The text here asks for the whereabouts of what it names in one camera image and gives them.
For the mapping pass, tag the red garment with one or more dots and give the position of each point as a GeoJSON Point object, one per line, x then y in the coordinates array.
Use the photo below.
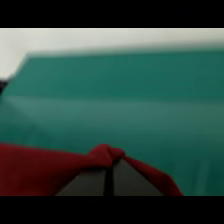
{"type": "Point", "coordinates": [40, 170]}

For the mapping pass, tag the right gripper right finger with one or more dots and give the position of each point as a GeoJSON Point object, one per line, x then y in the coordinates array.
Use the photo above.
{"type": "Point", "coordinates": [133, 181]}

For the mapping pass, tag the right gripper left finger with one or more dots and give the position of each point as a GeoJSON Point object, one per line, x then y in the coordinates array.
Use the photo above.
{"type": "Point", "coordinates": [86, 183]}

